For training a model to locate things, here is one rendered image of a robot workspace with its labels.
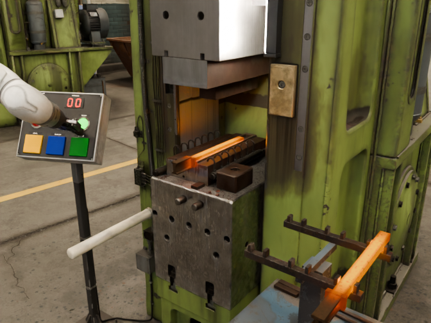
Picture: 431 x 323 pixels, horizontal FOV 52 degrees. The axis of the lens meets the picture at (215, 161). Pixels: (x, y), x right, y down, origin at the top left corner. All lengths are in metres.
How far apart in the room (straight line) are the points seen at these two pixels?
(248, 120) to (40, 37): 4.53
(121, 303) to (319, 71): 1.69
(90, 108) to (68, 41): 4.60
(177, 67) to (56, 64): 4.84
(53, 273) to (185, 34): 1.84
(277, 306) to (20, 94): 1.00
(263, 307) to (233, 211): 0.33
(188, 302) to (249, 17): 1.11
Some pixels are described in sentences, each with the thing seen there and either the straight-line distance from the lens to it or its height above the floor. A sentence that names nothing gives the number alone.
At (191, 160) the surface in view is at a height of 1.01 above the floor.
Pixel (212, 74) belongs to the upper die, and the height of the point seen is 1.32.
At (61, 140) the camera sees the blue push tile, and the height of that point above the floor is 1.03.
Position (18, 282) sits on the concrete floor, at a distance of 2.91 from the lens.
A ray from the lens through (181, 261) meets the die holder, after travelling 1.77.
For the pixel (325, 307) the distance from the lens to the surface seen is 0.99.
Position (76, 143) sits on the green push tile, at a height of 1.02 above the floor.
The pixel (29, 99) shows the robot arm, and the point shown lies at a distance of 1.46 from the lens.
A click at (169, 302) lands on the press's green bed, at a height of 0.36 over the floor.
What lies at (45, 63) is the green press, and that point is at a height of 0.78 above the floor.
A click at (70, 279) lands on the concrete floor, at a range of 2.83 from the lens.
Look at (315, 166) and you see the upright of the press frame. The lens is 1.54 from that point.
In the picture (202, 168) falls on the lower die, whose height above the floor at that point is 0.98.
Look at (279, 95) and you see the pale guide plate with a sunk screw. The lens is 1.50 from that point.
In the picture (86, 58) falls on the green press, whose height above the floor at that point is 0.76.
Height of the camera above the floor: 1.55
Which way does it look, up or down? 20 degrees down
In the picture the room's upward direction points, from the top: straight up
